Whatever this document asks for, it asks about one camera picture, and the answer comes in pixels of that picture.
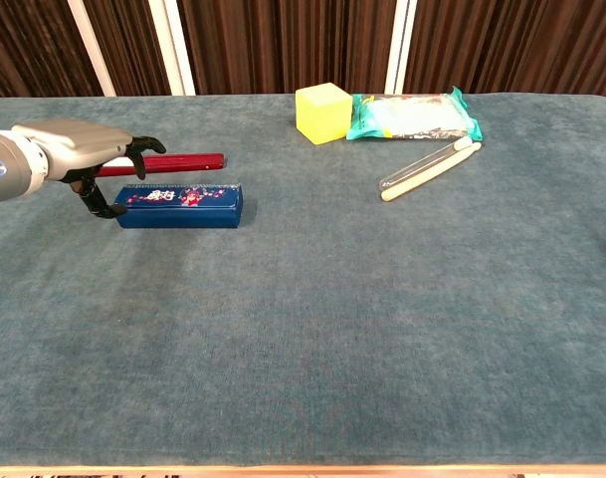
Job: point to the teal clear plastic packet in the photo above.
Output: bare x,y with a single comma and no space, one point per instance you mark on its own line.
412,117

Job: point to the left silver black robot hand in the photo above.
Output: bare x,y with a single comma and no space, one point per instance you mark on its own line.
78,144

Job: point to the blue box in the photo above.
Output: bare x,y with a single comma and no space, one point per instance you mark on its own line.
183,211

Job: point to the yellow foam cube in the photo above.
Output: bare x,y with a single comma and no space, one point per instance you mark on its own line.
322,117

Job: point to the clear glass test tube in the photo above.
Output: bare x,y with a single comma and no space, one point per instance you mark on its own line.
422,164

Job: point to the dark red white slim box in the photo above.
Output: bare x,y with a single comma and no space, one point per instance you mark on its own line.
183,163

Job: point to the thin white frame post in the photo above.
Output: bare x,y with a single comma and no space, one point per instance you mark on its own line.
92,50

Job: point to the dark brown pleated curtain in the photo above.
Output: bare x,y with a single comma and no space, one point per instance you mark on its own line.
282,45

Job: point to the teal carpet table cloth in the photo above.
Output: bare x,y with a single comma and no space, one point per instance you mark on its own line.
332,309

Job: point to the light wooden stick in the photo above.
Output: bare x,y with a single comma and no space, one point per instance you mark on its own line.
427,175

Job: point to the wide white frame post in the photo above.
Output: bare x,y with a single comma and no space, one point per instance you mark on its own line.
401,50
172,50

